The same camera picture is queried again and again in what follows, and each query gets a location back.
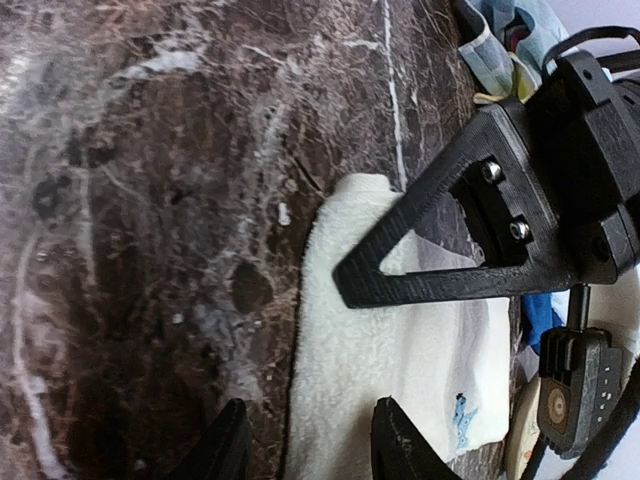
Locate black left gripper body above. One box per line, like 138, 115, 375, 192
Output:
499, 52, 639, 290

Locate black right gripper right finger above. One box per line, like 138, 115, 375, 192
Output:
370, 397, 460, 480

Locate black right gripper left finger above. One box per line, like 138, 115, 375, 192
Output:
167, 398, 252, 480

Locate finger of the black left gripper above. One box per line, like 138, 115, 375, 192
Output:
333, 104, 575, 308

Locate cream white towel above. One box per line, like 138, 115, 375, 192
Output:
285, 174, 510, 479

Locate yellow patterned towel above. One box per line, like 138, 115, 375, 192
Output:
473, 63, 541, 105

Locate royal blue towel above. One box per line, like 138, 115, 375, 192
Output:
522, 291, 569, 354

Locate blue grey towel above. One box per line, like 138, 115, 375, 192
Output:
454, 1, 568, 95

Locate beige floral plate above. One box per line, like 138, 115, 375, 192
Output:
505, 374, 541, 480

